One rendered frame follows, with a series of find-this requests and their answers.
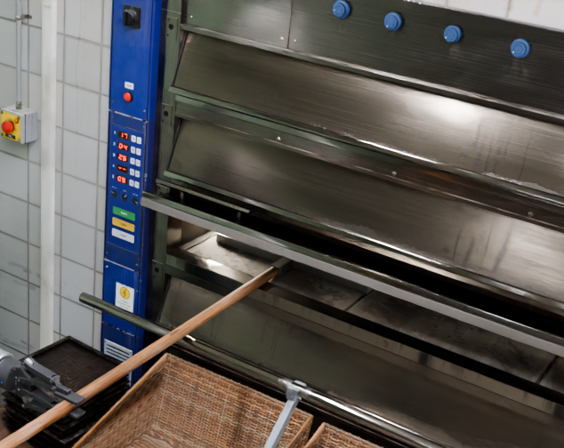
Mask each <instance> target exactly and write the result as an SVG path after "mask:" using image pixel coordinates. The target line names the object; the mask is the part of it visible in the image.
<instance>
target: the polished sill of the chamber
mask: <svg viewBox="0 0 564 448"><path fill-rule="evenodd" d="M165 264H166V265H168V266H170V267H173V268H177V269H179V270H181V271H184V272H186V273H189V274H191V275H193V276H197V277H200V278H202V279H205V280H206V281H209V282H211V283H214V284H218V285H220V286H222V287H225V288H227V289H230V290H232V291H235V290H236V289H238V288H239V287H241V286H242V285H244V284H246V283H248V282H249V281H251V280H252V279H254V276H250V275H248V274H246V273H243V272H240V271H238V270H235V269H233V268H229V267H226V266H224V265H222V264H220V263H217V262H214V261H212V260H208V259H206V258H203V257H200V256H198V255H196V254H193V253H191V252H186V251H184V250H182V249H180V248H176V249H174V250H172V251H170V252H168V253H167V254H166V261H165ZM246 296H247V297H250V298H253V299H255V300H258V301H261V302H263V303H266V304H268V305H271V306H273V307H275V308H279V309H282V310H284V311H286V312H289V313H291V314H294V315H296V316H299V317H302V318H304V319H307V320H310V321H311V322H314V323H316V324H320V325H323V326H325V327H327V328H330V329H332V330H335V331H337V332H340V333H343V334H346V335H348V336H351V337H352V338H355V339H357V340H361V341H364V342H366V343H368V344H371V345H373V346H376V347H378V348H382V349H384V350H387V351H389V352H391V353H393V354H396V355H398V356H403V357H405V358H407V359H409V360H412V361H414V362H417V363H419V364H423V365H425V366H428V367H430V368H432V369H434V370H437V371H440V372H444V373H445V374H448V375H450V376H453V377H456V378H457V379H460V380H464V381H466V382H469V383H471V384H473V385H476V386H478V387H481V388H484V389H486V390H489V391H491V392H494V393H497V394H498V395H501V396H505V397H507V398H510V399H512V400H514V401H517V402H519V403H522V404H525V405H527V406H530V407H533V408H535V409H537V410H539V411H542V412H546V413H549V414H551V415H553V416H555V417H558V418H560V419H563V420H564V394H563V393H561V392H558V391H556V390H553V389H550V388H547V387H545V386H542V385H539V384H537V383H535V382H532V381H530V380H525V379H523V378H521V377H518V376H516V375H513V374H511V373H508V372H505V371H502V370H499V369H497V368H495V367H492V366H490V365H487V364H483V363H481V362H478V361H476V360H473V359H471V358H469V357H466V356H462V355H459V354H457V353H455V352H452V351H450V350H447V349H444V348H441V347H439V346H436V345H433V344H431V343H429V342H426V341H424V340H419V339H417V338H415V337H412V336H410V335H407V334H405V333H403V332H399V331H396V330H393V329H391V328H389V327H386V326H384V325H381V324H378V323H375V322H372V321H370V320H367V319H365V318H363V317H360V316H356V315H353V314H352V313H349V312H346V311H344V310H341V309H339V308H335V307H332V306H330V305H327V304H326V303H323V302H320V301H318V300H314V299H312V298H309V297H306V296H304V295H301V294H299V293H297V292H293V291H290V290H287V289H286V288H283V287H280V286H278V285H275V284H272V283H269V282H266V283H265V284H263V285H261V286H260V287H258V288H257V289H255V290H254V291H252V292H250V293H249V294H247V295H246Z"/></svg>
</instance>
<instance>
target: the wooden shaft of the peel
mask: <svg viewBox="0 0 564 448"><path fill-rule="evenodd" d="M277 274H278V270H277V269H276V268H275V267H271V268H269V269H267V270H266V271H264V272H263V273H261V274H260V275H258V276H257V277H255V278H254V279H252V280H251V281H249V282H248V283H246V284H244V285H242V286H241V287H239V288H238V289H236V290H235V291H234V292H232V293H230V294H229V295H227V296H226V297H224V298H223V299H221V300H219V301H217V302H216V303H214V304H213V305H212V306H211V307H209V308H207V309H205V310H204V311H202V312H201V313H199V314H198V315H196V316H194V317H192V318H191V319H190V320H189V321H187V322H186V323H184V324H182V325H180V326H179V327H177V328H176V329H174V330H173V331H171V332H169V333H167V334H166V335H165V336H164V337H162V338H161V339H159V340H157V341H155V342H154V343H152V344H151V345H149V346H148V347H146V348H145V349H143V350H142V351H140V352H139V353H137V354H136V355H134V356H132V357H130V358H129V359H127V360H126V361H124V362H123V363H121V364H120V365H118V366H117V367H115V368H114V369H112V370H111V371H109V372H107V373H105V374H104V375H102V376H101V377H99V378H98V379H97V380H95V381H93V382H92V383H90V384H89V385H87V386H86V387H84V388H82V389H80V390H79V391H77V394H79V395H81V396H84V397H85V400H84V401H83V402H82V403H81V404H83V403H84V402H86V401H87V400H89V399H90V398H92V397H93V396H95V395H97V394H98V393H100V392H101V391H102V390H104V389H105V388H107V387H109V386H110V385H112V384H113V383H115V382H116V381H118V380H120V379H121V378H123V377H124V376H125V375H126V374H128V373H129V372H131V371H133V370H134V369H136V368H137V367H139V366H140V365H142V364H144V363H145V362H147V361H148V360H150V358H152V357H153V356H155V355H157V354H159V353H160V352H162V351H163V350H165V349H166V348H168V347H170V346H171V345H173V344H174V343H175V342H176V341H178V340H180V339H181V338H183V337H184V336H186V335H187V334H189V333H190V332H192V331H194V330H195V329H197V328H198V327H199V326H200V325H202V324H204V323H205V322H207V321H208V320H210V319H211V318H213V317H214V316H217V315H218V314H220V313H221V312H222V311H223V310H225V309H226V308H228V307H230V306H231V305H233V304H234V303H236V302H237V301H239V300H241V299H242V298H244V297H245V296H246V295H247V294H249V293H250V292H252V291H254V290H255V289H257V288H258V287H260V286H261V285H263V284H265V283H266V282H268V281H269V280H270V279H271V278H273V277H275V276H276V275H277ZM81 404H79V405H81ZM79 405H74V404H72V403H70V402H68V401H66V400H64V401H62V402H61V403H59V404H57V405H55V406H54V407H53V408H52V409H50V410H49V411H47V412H45V413H43V414H42V415H40V416H39V417H37V418H36V419H34V420H32V421H30V422H29V423H28V424H27V425H25V426H24V427H22V428H20V429H18V430H17V431H15V432H14V433H12V434H11V435H9V436H8V437H6V438H5V439H3V440H2V441H0V448H16V447H18V446H19V445H21V444H23V443H24V442H26V441H27V440H29V438H31V437H32V436H34V435H36V434H37V433H39V432H40V431H42V430H43V429H45V428H47V427H49V426H50V425H52V424H53V423H54V422H55V421H57V420H59V419H60V418H62V417H63V416H65V415H66V414H68V413H69V412H71V411H73V410H74V409H76V408H77V407H78V406H79Z"/></svg>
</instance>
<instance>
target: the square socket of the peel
mask: <svg viewBox="0 0 564 448"><path fill-rule="evenodd" d="M293 262H294V261H293V260H290V259H288V258H286V257H283V258H281V259H279V260H277V261H276V262H274V263H273V264H271V265H270V268H271V267H275V268H276V269H277V270H278V274H277V275H276V277H279V276H281V275H283V274H284V273H285V272H287V271H288V270H289V269H291V268H292V267H293Z"/></svg>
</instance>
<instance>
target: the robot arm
mask: <svg viewBox="0 0 564 448"><path fill-rule="evenodd" d="M51 377H52V378H51ZM0 388H2V389H4V390H6V391H9V392H15V393H17V394H18V395H19V396H20V397H22V400H23V402H24V403H23V404H21V406H22V407H23V408H30V409H33V410H35V411H38V412H41V413H45V412H47V411H49V410H50V409H52V408H53V407H54V406H55V405H57V404H59V403H61V402H62V401H63V400H66V401H68V402H70V403H72V404H74V405H79V404H81V403H82V402H83V401H84V400H85V397H84V396H81V395H79V394H77V393H75V392H73V391H71V389H70V388H68V387H65V386H63V385H62V384H61V383H60V375H58V374H57V373H55V372H52V371H51V370H49V369H47V368H45V367H44V366H42V365H41V364H39V363H37V362H36V361H35V360H34V359H33V358H32V357H31V356H30V357H28V358H26V359H25V360H23V361H22V362H21V361H19V360H17V359H16V358H15V356H14V355H13V354H11V353H9V352H6V351H4V350H2V349H0ZM41 388H46V389H49V390H51V393H52V392H53V391H55V390H56V391H55V392H53V394H54V395H55V396H57V397H59V398H61V399H63V400H61V401H60V402H59V401H57V400H56V399H54V398H53V397H51V396H49V395H48V394H46V393H45V392H44V391H42V390H41ZM33 398H34V399H33ZM84 414H85V411H83V410H81V409H79V408H76V409H74V410H73V411H71V412H69V413H68V414H66V416H67V415H68V416H70V417H72V418H74V419H76V420H77V419H78V418H80V417H81V416H83V415H84Z"/></svg>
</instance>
